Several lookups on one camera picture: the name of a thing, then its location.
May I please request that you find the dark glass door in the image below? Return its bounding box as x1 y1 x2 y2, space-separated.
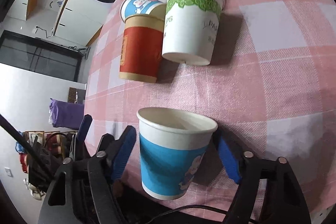
0 31 83 82

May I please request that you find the large blue paper cup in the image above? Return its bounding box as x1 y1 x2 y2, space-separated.
137 107 218 201

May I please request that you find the small blue paper cup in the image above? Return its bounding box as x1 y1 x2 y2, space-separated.
120 0 166 22

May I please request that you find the pink checked tablecloth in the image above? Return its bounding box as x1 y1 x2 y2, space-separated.
85 0 335 211

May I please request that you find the black cable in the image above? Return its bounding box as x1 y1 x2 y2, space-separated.
146 203 261 224

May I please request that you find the white cup green leaf band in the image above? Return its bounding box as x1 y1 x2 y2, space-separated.
162 0 224 66

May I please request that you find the purple bag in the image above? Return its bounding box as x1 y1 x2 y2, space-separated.
49 98 84 130

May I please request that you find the near red paper cup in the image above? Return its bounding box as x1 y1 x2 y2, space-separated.
119 14 164 83

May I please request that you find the white kitchen base cabinet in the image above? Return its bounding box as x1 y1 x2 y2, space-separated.
55 0 112 46

